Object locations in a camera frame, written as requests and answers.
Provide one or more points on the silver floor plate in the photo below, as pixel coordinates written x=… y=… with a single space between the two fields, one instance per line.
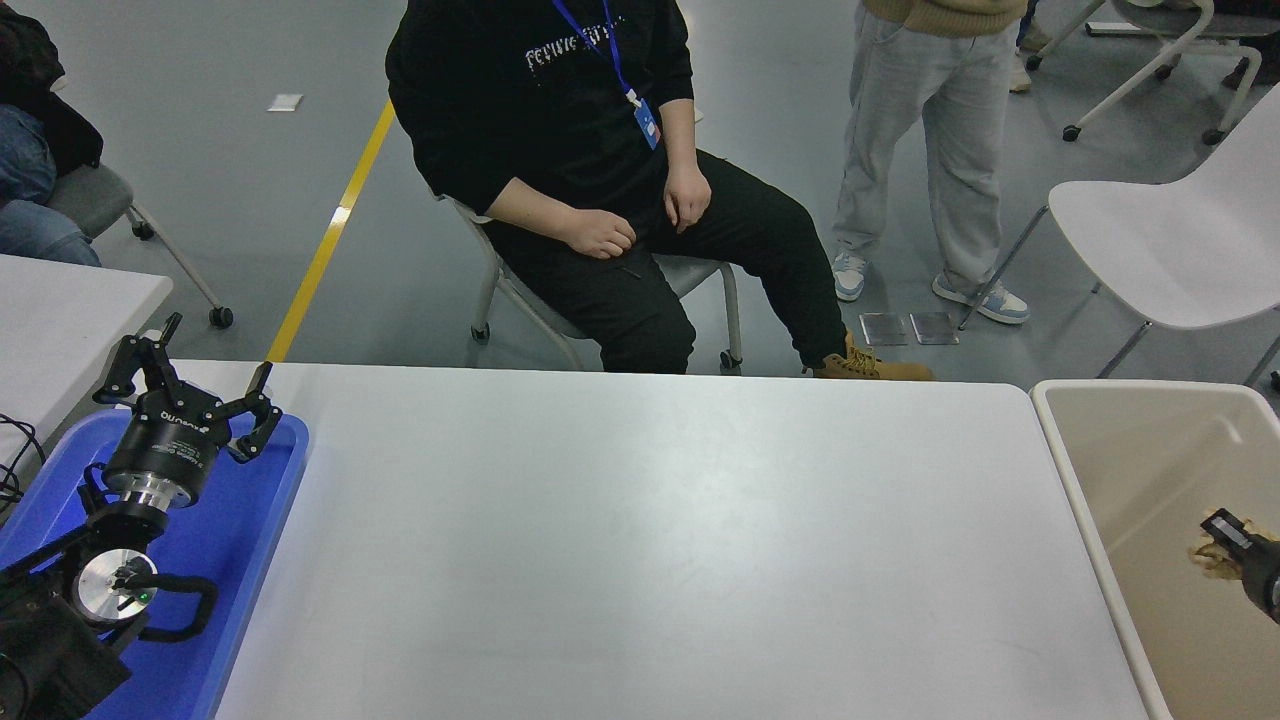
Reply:
x=933 y=328
x=883 y=329

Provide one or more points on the large pale bin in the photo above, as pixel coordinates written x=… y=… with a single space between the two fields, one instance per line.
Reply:
x=1150 y=480

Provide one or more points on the person with blue-white sneakers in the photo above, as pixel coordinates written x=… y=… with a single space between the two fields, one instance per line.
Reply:
x=930 y=130

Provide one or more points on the person with tan boots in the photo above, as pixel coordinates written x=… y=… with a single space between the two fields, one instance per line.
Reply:
x=560 y=120

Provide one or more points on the person in blue jeans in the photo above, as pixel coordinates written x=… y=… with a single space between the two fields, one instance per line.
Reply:
x=30 y=150

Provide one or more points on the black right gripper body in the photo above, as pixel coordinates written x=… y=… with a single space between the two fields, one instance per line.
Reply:
x=1266 y=580

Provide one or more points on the person's right forearm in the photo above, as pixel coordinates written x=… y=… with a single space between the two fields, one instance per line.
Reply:
x=530 y=205

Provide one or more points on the person's left forearm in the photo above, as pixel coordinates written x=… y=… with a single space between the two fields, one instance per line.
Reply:
x=680 y=135

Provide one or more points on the person's right hand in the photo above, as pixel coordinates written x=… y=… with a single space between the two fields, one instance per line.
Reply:
x=598 y=235

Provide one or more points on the person's left hand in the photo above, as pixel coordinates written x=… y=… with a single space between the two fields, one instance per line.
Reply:
x=687 y=195

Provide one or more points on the tan paper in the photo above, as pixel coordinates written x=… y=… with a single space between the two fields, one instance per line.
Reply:
x=1215 y=562

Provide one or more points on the white side table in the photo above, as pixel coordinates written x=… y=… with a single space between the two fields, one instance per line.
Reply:
x=60 y=320

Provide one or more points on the white-framed wheeled chair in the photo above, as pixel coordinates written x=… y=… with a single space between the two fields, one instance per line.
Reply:
x=1180 y=45

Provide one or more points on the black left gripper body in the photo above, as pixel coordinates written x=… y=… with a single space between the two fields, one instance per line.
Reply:
x=165 y=445

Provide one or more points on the white plastic chair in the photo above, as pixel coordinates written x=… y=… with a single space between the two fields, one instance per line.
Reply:
x=1150 y=230

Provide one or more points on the person with beige sneakers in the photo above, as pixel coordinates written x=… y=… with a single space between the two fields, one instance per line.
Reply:
x=1020 y=70

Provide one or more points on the grey wheeled chair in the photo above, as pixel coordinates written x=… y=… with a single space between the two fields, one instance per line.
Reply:
x=690 y=275
x=95 y=195

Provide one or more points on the blue plastic tray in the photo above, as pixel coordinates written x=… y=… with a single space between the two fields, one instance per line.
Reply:
x=250 y=520

